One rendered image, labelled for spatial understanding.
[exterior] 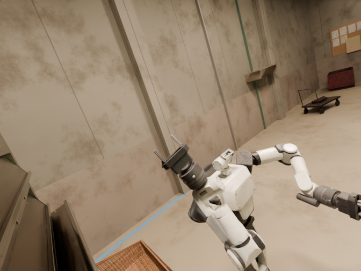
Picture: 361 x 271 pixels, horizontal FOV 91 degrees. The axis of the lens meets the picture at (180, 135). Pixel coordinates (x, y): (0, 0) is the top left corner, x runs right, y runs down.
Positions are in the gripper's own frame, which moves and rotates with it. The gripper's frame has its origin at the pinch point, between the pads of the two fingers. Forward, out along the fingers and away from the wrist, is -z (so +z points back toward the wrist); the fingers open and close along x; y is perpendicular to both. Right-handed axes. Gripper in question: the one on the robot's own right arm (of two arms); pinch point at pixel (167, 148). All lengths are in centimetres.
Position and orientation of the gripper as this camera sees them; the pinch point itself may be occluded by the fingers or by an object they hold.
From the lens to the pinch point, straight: 67.4
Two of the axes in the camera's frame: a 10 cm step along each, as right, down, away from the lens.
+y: 1.4, 0.5, -9.9
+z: 6.7, 7.3, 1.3
